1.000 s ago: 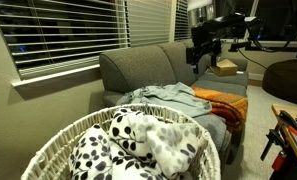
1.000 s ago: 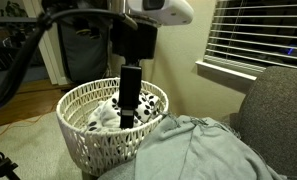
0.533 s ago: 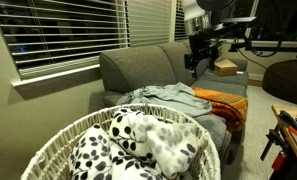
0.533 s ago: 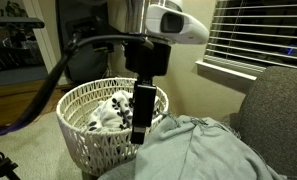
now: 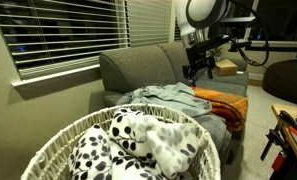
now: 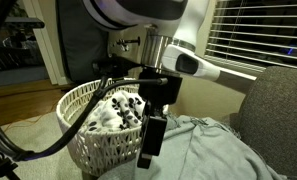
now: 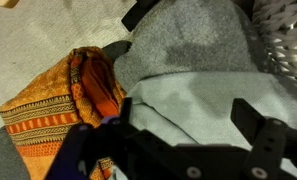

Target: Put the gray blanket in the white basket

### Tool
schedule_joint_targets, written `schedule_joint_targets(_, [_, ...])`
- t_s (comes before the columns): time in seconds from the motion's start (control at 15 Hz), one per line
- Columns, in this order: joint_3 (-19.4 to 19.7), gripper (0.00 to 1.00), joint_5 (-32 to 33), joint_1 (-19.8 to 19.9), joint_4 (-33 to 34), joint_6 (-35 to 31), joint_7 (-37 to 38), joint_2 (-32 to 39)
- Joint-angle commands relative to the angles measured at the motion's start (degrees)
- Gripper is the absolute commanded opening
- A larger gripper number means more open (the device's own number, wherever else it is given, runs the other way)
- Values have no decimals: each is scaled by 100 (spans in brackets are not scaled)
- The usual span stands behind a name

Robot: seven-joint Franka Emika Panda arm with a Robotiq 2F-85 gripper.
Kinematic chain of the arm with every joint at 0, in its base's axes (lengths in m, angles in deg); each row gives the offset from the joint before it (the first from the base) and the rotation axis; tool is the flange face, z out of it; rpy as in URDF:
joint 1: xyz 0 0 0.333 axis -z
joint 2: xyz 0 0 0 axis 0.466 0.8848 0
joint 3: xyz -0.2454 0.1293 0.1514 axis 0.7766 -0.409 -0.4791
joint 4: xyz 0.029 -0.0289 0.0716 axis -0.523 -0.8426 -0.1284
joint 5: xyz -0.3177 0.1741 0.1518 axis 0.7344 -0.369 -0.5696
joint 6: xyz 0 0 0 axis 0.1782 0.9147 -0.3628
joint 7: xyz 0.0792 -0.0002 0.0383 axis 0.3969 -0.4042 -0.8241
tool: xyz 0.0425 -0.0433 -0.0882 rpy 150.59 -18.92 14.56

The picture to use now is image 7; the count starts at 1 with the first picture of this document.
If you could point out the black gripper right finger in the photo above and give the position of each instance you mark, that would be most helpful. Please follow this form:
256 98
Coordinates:
268 140

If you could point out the light wooden furniture leg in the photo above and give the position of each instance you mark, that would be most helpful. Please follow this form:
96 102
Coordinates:
6 2

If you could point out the dark gray couch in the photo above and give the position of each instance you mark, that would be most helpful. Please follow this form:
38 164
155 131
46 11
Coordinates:
188 33

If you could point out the orange patterned cloth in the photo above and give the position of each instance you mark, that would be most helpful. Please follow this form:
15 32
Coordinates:
44 100

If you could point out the black flat bar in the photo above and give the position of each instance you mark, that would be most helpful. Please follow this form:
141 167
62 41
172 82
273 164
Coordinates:
134 16

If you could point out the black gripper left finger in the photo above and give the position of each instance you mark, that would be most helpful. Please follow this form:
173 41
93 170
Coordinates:
138 146

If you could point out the white woven basket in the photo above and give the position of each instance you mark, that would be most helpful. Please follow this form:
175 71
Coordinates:
288 33

